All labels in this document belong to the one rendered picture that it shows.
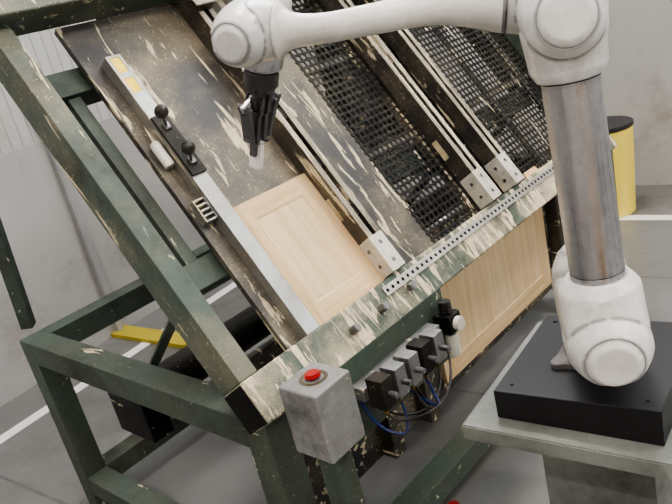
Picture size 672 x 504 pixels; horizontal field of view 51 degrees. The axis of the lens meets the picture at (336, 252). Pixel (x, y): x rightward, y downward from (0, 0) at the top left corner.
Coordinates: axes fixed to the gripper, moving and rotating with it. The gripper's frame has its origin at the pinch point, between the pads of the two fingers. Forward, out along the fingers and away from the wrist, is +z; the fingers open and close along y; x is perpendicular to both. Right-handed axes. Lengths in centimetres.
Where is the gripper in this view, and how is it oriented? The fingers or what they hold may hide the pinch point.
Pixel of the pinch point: (256, 154)
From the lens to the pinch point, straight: 163.8
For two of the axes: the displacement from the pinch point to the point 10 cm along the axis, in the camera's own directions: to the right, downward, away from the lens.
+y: -5.3, 4.2, -7.4
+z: -1.2, 8.2, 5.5
